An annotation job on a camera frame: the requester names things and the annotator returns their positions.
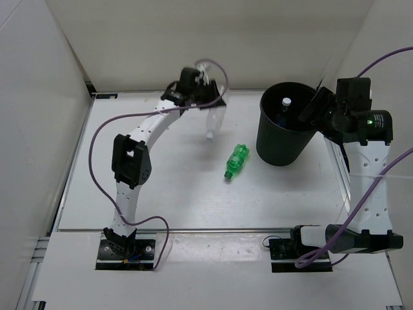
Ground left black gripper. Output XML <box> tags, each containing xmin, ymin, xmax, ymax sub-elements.
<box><xmin>190</xmin><ymin>79</ymin><xmax>227</xmax><ymax>110</ymax></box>

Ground clear bottle blue cap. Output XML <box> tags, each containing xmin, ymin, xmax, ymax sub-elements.
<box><xmin>205</xmin><ymin>85</ymin><xmax>232</xmax><ymax>141</ymax></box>

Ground short blue label water bottle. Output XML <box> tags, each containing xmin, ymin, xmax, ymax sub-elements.
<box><xmin>276</xmin><ymin>98</ymin><xmax>292</xmax><ymax>128</ymax></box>

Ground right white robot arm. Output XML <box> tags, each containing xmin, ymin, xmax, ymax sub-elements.
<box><xmin>290</xmin><ymin>77</ymin><xmax>403</xmax><ymax>258</ymax></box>

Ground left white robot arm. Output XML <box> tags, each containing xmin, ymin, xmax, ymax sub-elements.
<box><xmin>104</xmin><ymin>63</ymin><xmax>227</xmax><ymax>259</ymax></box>

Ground black plastic bin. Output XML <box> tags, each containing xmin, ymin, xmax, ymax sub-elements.
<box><xmin>256</xmin><ymin>82</ymin><xmax>316</xmax><ymax>166</ymax></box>

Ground green plastic bottle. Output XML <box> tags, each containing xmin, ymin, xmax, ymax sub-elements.
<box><xmin>224</xmin><ymin>144</ymin><xmax>250</xmax><ymax>181</ymax></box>

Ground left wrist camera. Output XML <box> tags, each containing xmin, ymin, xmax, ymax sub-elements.
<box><xmin>194</xmin><ymin>62</ymin><xmax>211</xmax><ymax>86</ymax></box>

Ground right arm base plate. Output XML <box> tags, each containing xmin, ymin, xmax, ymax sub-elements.
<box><xmin>262</xmin><ymin>235</ymin><xmax>332</xmax><ymax>273</ymax></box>

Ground front aluminium rail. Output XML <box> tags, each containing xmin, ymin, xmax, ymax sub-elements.
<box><xmin>57</xmin><ymin>227</ymin><xmax>291</xmax><ymax>233</ymax></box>

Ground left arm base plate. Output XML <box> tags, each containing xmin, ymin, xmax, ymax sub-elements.
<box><xmin>95</xmin><ymin>233</ymin><xmax>157</xmax><ymax>271</ymax></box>

